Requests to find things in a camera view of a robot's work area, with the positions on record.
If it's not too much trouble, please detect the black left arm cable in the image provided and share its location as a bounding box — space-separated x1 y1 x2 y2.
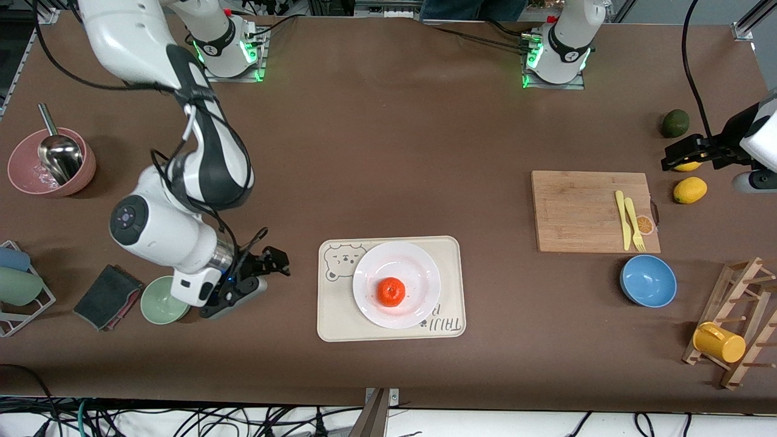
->
681 0 713 141

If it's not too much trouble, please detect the yellow plastic knife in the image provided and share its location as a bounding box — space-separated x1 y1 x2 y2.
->
615 190 633 251

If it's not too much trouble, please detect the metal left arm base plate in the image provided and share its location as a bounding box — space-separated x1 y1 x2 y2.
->
522 36 586 90

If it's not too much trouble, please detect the folded dark grey cloth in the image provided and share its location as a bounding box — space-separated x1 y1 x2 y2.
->
73 264 145 332

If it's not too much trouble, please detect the beige tray with bear print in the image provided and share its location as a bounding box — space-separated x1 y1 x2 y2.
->
317 235 467 342

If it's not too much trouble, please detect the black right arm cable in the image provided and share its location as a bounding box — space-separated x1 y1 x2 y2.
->
33 0 183 93

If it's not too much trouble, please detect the orange mandarin fruit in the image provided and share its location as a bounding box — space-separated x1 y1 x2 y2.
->
376 277 407 308

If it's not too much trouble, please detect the bamboo cutting board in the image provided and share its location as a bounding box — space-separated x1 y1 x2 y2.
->
531 171 661 254

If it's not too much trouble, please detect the yellow plastic fork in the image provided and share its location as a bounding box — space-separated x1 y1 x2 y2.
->
624 197 646 252

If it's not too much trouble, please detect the pink bowl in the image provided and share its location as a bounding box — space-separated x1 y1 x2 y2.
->
7 127 97 198

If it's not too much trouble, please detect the light green bowl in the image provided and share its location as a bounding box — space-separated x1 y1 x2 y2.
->
140 276 193 325

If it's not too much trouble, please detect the pale green cup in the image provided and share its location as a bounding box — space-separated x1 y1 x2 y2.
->
0 267 44 307

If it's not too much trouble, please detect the blue bowl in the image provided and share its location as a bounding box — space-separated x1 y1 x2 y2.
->
620 254 677 308

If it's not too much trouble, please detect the person in blue jeans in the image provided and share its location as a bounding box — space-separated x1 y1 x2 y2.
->
419 0 529 22

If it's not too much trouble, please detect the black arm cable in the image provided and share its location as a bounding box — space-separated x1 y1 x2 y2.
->
681 0 713 141
33 0 183 93

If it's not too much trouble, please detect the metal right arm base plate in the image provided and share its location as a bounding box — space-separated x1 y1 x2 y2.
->
197 27 268 83

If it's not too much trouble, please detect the blue cup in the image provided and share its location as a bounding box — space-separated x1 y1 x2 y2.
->
0 247 31 273

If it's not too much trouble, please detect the metal scoop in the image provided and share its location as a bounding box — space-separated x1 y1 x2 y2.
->
38 103 84 186

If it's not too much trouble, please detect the metal table edge bracket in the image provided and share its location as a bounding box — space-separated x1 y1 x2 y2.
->
364 388 399 437

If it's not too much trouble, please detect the dark green avocado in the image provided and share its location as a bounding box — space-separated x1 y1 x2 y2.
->
661 109 690 139

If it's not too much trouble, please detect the yellow mug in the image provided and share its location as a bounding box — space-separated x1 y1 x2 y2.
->
693 322 747 364

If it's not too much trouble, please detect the white wire cup rack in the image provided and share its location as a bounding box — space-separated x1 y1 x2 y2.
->
0 240 56 338

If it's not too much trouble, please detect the black base power cable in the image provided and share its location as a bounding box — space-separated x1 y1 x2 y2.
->
432 25 528 50
246 15 298 38

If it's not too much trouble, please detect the wooden mug rack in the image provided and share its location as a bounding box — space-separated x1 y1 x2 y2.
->
682 257 777 390

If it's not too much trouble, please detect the aluminium frame profile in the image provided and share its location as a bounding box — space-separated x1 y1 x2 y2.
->
731 0 777 41

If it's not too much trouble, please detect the white round plate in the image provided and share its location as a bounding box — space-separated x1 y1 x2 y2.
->
352 241 442 330

